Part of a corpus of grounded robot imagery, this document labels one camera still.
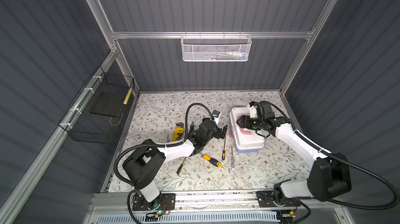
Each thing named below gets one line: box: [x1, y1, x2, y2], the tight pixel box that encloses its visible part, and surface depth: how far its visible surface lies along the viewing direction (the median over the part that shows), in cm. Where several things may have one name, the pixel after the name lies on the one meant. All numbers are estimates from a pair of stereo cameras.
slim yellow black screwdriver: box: [221, 138, 227, 160], surface depth 90 cm
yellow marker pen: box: [122, 87, 133, 105], surface depth 82 cm
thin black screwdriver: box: [176, 156, 187, 175], surface depth 84 cm
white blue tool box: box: [229, 106, 266, 154], surface depth 86 cm
